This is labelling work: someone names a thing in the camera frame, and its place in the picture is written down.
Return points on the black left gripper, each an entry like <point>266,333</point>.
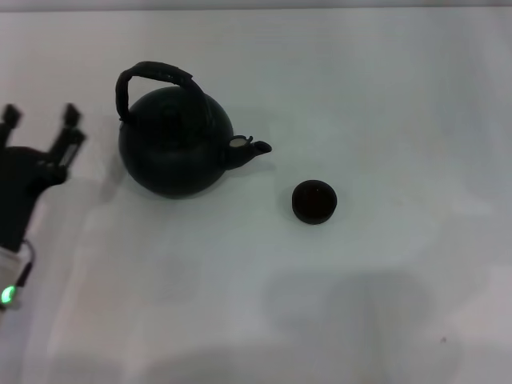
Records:
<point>20,188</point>

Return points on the small dark brown teacup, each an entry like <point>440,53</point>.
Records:
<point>314,206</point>

